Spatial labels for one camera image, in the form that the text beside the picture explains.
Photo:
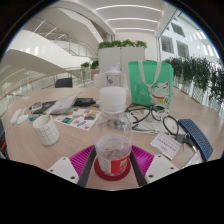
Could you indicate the long ceiling light strips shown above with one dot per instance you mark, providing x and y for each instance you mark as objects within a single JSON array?
[{"x": 131, "y": 19}]

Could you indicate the black power adapter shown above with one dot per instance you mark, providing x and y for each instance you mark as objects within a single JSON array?
[{"x": 85, "y": 101}]

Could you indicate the white grid-patterned mug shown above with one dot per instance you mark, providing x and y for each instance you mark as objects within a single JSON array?
[{"x": 46, "y": 131}]

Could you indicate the white cabinet topped with plants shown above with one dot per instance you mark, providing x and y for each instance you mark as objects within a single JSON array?
[{"x": 121, "y": 58}]

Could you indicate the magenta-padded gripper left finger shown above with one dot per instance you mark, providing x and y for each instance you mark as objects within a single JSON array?
[{"x": 80, "y": 160}]

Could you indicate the white paper booklet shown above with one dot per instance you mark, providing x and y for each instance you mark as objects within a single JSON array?
[{"x": 65, "y": 104}]

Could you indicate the clear plastic water bottle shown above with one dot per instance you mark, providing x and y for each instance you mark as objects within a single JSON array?
[{"x": 113, "y": 146}]

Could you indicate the colourful sticker sheet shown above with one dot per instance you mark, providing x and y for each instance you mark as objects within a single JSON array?
[{"x": 78, "y": 118}]

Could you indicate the white computer mouse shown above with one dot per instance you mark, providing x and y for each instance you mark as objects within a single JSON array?
[{"x": 22, "y": 119}]

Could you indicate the white remote control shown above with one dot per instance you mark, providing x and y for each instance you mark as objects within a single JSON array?
[{"x": 15, "y": 116}]

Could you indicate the black chair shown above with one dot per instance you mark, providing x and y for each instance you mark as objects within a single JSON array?
[{"x": 64, "y": 82}]

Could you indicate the brown planter with green plants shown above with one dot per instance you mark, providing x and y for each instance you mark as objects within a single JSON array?
[{"x": 90, "y": 68}]

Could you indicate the black notebook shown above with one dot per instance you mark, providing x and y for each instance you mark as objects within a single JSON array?
[{"x": 41, "y": 107}]

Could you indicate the small teal box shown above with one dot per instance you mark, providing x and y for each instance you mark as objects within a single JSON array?
[{"x": 34, "y": 117}]

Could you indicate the clear tumbler with white lid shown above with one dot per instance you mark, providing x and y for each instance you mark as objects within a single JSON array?
[{"x": 113, "y": 78}]

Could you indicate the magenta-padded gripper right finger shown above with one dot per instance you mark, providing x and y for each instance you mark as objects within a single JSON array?
[{"x": 146, "y": 160}]

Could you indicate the green cat-print tote bag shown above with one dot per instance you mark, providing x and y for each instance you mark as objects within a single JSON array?
[{"x": 146, "y": 83}]

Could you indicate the row of green potted trees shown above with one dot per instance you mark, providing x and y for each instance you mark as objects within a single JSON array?
[{"x": 200, "y": 75}]

